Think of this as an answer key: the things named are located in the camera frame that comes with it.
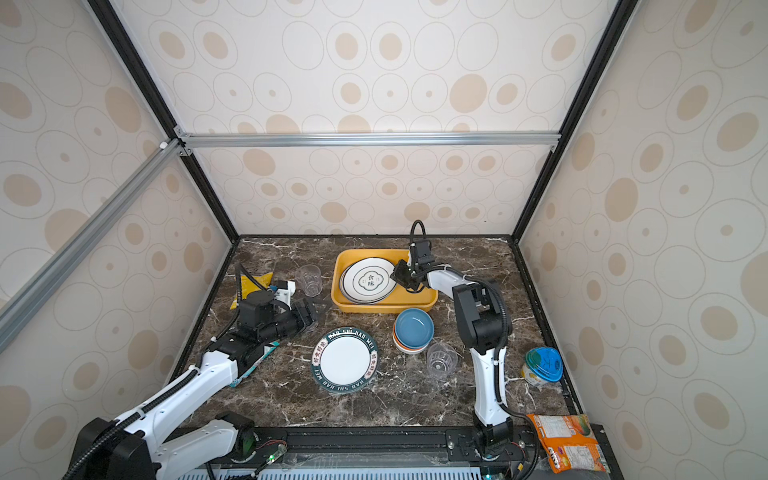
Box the white plate green flower outline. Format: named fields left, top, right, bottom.
left=339, top=257, right=397, bottom=305

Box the clear cup near bin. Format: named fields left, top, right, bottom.
left=295, top=265, right=323, bottom=298

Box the yellow snack bag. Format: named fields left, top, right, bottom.
left=230, top=272, right=274, bottom=310

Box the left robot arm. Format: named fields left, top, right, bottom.
left=64, top=289, right=329, bottom=479

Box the teal packet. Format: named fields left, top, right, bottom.
left=238, top=341, right=280, bottom=380

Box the clear cup right front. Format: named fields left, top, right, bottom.
left=426, top=342, right=459, bottom=380

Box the blue bowl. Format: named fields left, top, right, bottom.
left=393, top=308, right=434, bottom=348

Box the yellow plastic bin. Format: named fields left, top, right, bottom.
left=331, top=249, right=438, bottom=314

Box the horizontal aluminium rail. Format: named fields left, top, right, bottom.
left=180, top=131, right=561, bottom=148

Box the plate dark green lettered rim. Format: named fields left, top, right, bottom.
left=311, top=327, right=379, bottom=394

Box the orange white bowl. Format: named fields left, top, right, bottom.
left=392, top=328, right=430, bottom=355

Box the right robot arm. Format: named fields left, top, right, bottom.
left=390, top=238, right=514, bottom=456

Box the orange snack packet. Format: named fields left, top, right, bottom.
left=528, top=414, right=610, bottom=474

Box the diagonal aluminium rail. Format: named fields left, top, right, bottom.
left=1, top=139, right=182, bottom=350

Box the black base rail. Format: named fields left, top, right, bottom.
left=106, top=424, right=625, bottom=480

